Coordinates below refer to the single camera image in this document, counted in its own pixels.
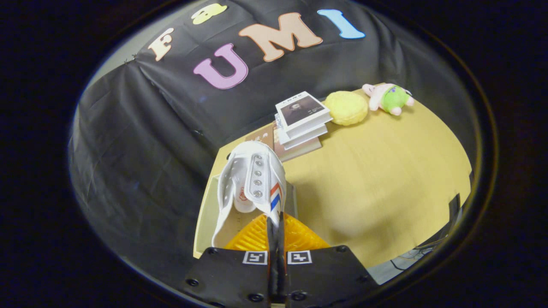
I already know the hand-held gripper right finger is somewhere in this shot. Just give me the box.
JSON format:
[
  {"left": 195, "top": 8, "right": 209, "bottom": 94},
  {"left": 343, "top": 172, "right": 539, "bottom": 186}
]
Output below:
[{"left": 277, "top": 213, "right": 380, "bottom": 308}]

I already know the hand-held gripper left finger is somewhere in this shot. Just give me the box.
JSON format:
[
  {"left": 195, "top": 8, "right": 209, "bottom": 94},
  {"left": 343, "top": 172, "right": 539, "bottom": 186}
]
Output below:
[{"left": 183, "top": 214, "right": 279, "bottom": 308}]

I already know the grey fabric storage box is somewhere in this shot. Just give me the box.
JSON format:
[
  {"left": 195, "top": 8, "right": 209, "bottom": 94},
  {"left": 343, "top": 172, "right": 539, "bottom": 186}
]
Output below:
[{"left": 194, "top": 173, "right": 299, "bottom": 259}]

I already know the white sneaker shoe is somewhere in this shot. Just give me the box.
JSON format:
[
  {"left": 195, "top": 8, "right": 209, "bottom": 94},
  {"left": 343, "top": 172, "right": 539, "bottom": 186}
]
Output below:
[{"left": 211, "top": 141, "right": 286, "bottom": 249}]

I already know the thick brown-edged book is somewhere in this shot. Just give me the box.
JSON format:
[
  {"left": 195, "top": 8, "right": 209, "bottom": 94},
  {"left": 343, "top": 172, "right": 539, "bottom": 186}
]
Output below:
[{"left": 273, "top": 122, "right": 322, "bottom": 162}]

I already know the plain white book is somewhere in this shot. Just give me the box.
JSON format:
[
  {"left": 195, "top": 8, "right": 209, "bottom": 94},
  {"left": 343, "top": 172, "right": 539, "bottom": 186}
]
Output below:
[{"left": 276, "top": 115, "right": 329, "bottom": 150}]

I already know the brown cover book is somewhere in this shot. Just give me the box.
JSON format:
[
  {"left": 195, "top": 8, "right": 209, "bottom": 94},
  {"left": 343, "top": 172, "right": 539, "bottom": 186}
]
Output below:
[{"left": 245, "top": 124, "right": 275, "bottom": 150}]

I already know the dark equipment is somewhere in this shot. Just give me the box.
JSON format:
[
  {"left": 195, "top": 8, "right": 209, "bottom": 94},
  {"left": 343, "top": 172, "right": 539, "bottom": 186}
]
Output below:
[{"left": 428, "top": 192, "right": 471, "bottom": 249}]

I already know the black backdrop cloth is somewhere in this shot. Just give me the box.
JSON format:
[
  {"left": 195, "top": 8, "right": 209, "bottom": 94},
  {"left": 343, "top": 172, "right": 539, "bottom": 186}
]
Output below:
[{"left": 68, "top": 0, "right": 478, "bottom": 274}]

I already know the white book with portrait cover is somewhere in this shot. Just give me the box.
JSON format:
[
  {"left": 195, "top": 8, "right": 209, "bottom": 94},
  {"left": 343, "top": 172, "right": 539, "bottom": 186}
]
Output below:
[{"left": 275, "top": 91, "right": 333, "bottom": 138}]

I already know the yellow round plush toy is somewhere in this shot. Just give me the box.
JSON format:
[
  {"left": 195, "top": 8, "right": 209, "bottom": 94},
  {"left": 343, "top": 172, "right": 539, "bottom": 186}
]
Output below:
[{"left": 323, "top": 91, "right": 369, "bottom": 126}]

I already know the pink and green plush toy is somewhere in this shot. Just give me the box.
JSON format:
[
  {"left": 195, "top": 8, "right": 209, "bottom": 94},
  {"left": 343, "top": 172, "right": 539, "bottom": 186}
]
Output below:
[{"left": 362, "top": 83, "right": 415, "bottom": 116}]

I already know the black cable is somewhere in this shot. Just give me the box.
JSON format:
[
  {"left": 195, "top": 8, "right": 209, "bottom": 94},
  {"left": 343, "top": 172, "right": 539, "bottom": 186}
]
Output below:
[{"left": 390, "top": 246, "right": 433, "bottom": 271}]

